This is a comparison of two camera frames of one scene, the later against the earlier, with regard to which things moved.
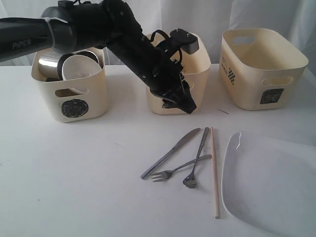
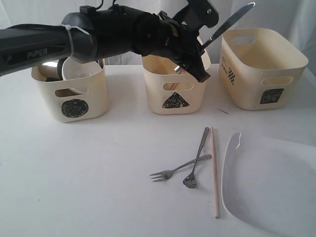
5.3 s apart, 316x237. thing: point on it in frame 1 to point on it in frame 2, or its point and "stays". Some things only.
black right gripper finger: x=169 y=104 to x=199 y=49
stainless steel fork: x=165 y=175 stays
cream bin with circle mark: x=75 y=98 stays
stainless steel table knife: x=184 y=139 to x=227 y=24
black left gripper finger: x=185 y=102 to x=195 y=67
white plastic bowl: x=78 y=66 stays
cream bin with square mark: x=259 y=69 stays
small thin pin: x=222 y=111 stays
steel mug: x=50 y=68 stays
